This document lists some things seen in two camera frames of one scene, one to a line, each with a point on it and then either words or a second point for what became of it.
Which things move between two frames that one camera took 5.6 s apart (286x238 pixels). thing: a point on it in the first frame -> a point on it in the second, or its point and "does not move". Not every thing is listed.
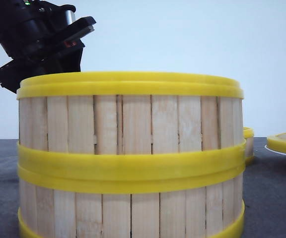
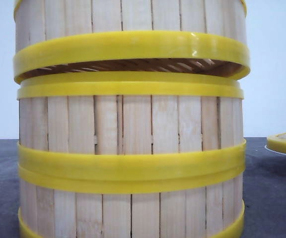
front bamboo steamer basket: [65, 202] does not move
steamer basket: [248, 134] -> [209, 33]
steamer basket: [130, 122] does not move
